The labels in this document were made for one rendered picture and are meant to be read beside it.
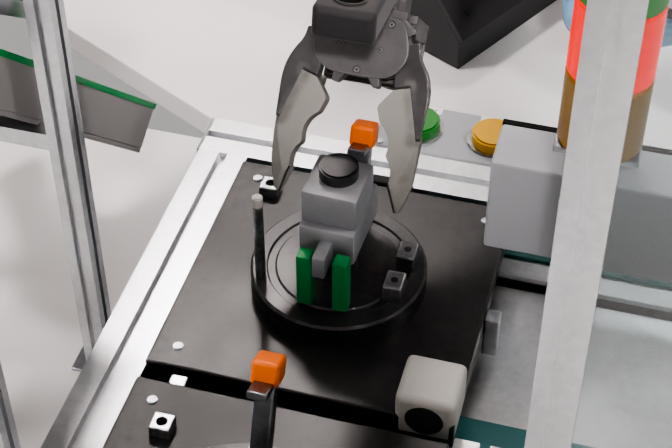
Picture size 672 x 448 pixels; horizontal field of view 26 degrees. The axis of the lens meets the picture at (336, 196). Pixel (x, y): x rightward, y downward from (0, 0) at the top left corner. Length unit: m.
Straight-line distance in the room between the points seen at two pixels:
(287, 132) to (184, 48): 0.51
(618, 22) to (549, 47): 0.84
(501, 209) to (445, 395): 0.22
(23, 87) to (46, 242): 0.33
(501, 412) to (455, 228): 0.16
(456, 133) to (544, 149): 0.45
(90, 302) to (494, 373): 0.33
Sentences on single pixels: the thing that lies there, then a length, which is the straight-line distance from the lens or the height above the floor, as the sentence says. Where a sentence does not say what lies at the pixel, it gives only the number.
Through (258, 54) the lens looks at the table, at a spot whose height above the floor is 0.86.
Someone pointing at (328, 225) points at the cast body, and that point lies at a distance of 1.09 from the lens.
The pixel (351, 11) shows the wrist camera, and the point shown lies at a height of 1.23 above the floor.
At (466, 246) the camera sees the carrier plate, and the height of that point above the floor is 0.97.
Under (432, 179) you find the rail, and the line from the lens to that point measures 1.27.
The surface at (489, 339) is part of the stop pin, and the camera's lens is 1.16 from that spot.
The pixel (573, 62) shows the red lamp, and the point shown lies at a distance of 0.81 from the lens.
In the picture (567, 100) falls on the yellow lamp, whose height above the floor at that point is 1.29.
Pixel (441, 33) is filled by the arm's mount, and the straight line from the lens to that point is 1.55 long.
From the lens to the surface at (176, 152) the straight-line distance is 1.46.
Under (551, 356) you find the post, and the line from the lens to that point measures 0.93.
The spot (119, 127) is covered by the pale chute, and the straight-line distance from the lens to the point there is 1.22.
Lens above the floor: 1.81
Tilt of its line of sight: 43 degrees down
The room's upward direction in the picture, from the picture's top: straight up
